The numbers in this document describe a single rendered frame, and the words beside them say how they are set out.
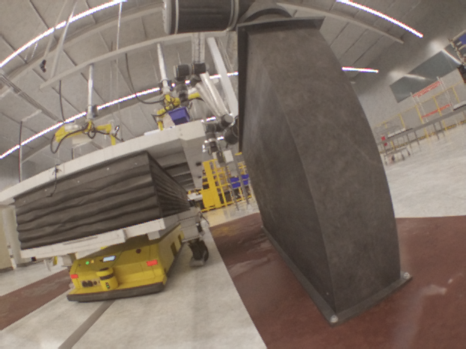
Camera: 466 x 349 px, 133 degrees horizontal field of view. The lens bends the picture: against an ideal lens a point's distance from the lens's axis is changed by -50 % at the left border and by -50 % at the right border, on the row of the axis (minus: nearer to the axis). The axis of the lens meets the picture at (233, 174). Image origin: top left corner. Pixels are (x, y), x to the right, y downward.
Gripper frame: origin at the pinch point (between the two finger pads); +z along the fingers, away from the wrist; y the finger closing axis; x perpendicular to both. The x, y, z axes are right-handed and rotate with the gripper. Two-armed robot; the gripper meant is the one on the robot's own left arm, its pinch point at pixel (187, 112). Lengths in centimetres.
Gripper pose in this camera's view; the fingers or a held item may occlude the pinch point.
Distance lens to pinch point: 174.4
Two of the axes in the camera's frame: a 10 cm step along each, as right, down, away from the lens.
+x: 0.1, -1.1, -9.9
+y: -9.6, 2.8, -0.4
